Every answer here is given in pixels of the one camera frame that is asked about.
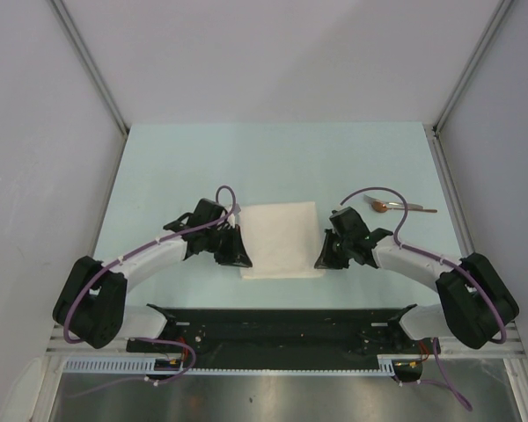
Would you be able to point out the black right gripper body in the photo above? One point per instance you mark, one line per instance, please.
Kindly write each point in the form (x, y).
(340, 253)

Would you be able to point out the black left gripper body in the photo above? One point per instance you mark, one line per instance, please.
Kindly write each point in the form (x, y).
(216, 240)

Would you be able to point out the white cloth napkin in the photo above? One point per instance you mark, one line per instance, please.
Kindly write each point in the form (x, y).
(283, 241)

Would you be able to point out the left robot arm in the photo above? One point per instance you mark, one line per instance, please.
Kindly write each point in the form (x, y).
(92, 307)

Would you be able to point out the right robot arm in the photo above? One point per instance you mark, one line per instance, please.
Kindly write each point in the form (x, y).
(474, 304)

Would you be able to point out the silver metal fork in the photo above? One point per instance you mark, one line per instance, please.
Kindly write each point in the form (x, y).
(372, 200)

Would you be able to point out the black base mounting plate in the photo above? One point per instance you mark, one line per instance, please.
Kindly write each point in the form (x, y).
(286, 334)

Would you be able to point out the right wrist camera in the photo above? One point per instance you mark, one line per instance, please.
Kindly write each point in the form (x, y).
(348, 222)

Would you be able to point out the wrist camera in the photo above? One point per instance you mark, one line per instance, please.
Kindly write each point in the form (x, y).
(348, 222)
(208, 214)

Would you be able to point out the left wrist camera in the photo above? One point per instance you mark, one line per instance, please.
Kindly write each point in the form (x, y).
(208, 214)

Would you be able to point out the white slotted cable duct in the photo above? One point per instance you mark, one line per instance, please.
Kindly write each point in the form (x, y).
(316, 365)

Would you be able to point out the left aluminium corner post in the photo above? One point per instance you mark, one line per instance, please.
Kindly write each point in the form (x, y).
(88, 63)

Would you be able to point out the aluminium corner post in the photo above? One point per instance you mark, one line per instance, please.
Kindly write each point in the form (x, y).
(88, 63)
(483, 44)

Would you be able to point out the right aluminium corner post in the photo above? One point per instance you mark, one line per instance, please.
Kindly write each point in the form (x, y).
(483, 44)

